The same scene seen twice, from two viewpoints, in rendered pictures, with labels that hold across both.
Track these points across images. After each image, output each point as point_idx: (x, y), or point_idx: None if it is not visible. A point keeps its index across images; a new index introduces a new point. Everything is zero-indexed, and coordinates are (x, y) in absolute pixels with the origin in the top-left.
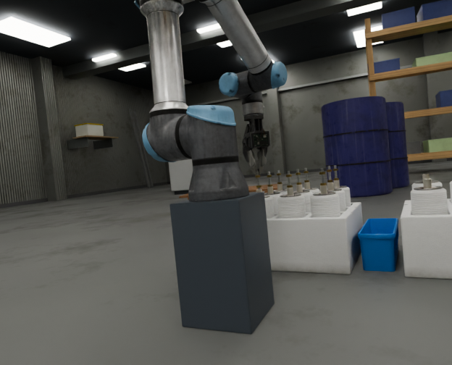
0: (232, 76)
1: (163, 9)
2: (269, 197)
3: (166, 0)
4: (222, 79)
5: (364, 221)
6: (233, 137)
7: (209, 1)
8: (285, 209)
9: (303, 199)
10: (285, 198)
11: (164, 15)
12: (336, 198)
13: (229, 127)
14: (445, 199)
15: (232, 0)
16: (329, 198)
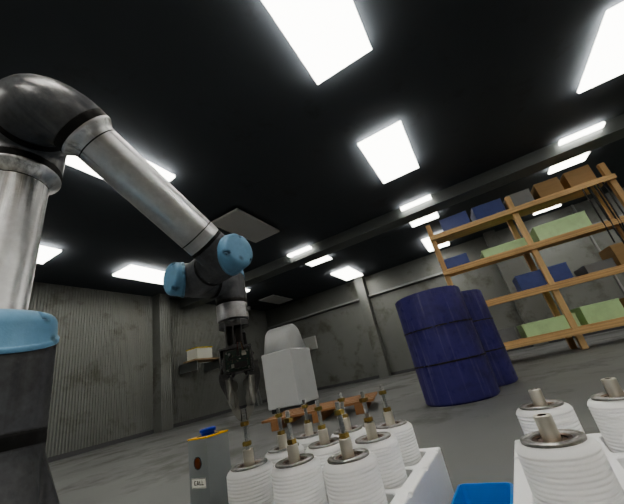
0: (174, 266)
1: None
2: (261, 465)
3: None
4: (165, 273)
5: (468, 457)
6: None
7: (67, 146)
8: (279, 498)
9: (315, 469)
10: (279, 473)
11: None
12: (368, 468)
13: None
14: (610, 471)
15: (112, 144)
16: (352, 471)
